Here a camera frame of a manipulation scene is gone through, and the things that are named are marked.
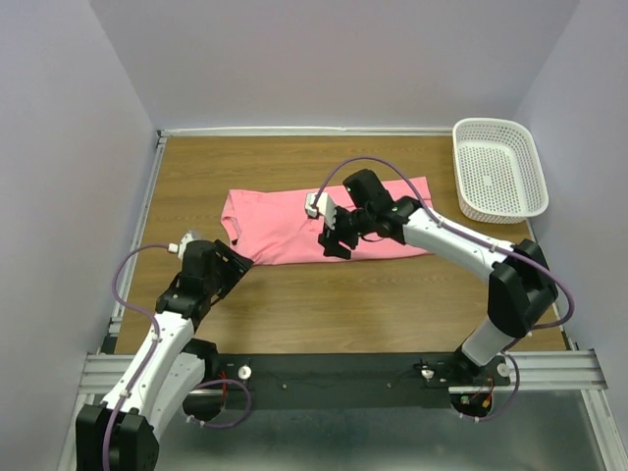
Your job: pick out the pink t shirt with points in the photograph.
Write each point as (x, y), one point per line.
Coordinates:
(272, 228)

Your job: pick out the aluminium front rail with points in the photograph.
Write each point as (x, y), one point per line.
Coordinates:
(569, 370)

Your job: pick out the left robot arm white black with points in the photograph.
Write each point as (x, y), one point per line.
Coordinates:
(123, 431)

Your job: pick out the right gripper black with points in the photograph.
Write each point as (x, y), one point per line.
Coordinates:
(329, 239)

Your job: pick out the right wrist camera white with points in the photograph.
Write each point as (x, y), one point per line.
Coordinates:
(321, 206)

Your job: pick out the white perforated plastic basket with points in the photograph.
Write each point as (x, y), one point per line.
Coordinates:
(498, 173)

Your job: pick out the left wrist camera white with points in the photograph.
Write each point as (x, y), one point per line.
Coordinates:
(179, 248)

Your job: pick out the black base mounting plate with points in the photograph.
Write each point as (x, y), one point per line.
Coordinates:
(333, 380)

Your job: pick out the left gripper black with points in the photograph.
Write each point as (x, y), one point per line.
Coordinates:
(235, 266)

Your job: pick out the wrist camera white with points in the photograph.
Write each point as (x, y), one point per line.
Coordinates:
(321, 206)
(179, 248)

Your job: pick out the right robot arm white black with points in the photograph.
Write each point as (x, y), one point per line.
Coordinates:
(520, 286)

